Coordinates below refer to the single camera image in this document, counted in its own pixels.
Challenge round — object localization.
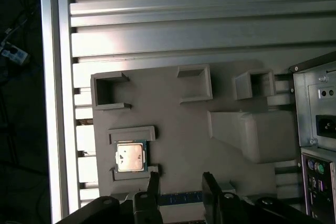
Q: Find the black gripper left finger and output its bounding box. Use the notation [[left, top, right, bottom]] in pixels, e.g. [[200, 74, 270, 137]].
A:
[[56, 170, 164, 224]]

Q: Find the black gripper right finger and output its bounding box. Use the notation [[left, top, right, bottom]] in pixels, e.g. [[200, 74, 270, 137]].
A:
[[201, 171, 324, 224]]

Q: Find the silver green CPU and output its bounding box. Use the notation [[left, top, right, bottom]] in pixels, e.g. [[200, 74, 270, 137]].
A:
[[114, 140, 149, 174]]

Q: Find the blue RAM stick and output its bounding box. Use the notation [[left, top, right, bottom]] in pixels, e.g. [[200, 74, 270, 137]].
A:
[[159, 191, 203, 207]]

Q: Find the grey plastic parts rack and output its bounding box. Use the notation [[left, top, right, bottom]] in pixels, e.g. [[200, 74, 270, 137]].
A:
[[90, 59, 302, 224]]

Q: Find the rear port panel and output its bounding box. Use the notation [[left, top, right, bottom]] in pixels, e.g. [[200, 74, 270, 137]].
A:
[[301, 152, 336, 224]]

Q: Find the grey power supply box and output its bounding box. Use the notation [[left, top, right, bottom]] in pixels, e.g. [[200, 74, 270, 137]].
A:
[[293, 69, 336, 148]]

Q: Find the black open PC case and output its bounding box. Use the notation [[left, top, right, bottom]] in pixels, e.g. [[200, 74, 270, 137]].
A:
[[288, 50, 336, 224]]

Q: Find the white power strip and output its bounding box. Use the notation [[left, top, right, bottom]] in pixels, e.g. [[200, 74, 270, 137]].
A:
[[0, 40, 30, 65]]

